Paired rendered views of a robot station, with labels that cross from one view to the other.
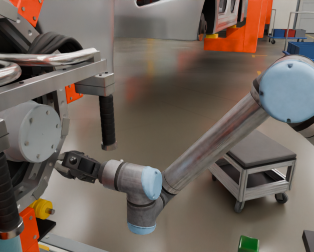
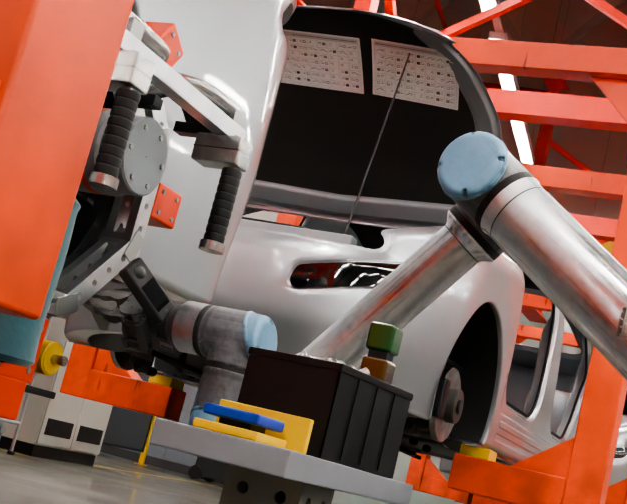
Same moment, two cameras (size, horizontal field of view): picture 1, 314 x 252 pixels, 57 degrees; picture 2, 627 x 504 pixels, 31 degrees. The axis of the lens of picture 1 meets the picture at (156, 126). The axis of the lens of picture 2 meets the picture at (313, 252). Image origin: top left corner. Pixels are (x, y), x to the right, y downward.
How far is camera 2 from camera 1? 1.34 m
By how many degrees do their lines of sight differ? 34
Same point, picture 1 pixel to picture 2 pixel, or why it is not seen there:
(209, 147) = (369, 306)
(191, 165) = (331, 341)
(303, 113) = (480, 180)
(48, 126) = (154, 156)
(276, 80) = (457, 147)
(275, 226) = not seen: outside the picture
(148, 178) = (257, 317)
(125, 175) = (218, 312)
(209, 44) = (465, 474)
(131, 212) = (209, 380)
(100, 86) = (232, 148)
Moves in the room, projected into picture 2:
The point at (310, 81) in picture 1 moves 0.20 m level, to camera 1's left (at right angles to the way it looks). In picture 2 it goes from (491, 144) to (364, 116)
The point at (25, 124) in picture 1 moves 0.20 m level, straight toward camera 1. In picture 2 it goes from (139, 124) to (176, 98)
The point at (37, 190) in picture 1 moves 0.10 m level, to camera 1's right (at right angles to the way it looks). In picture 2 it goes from (64, 300) to (121, 314)
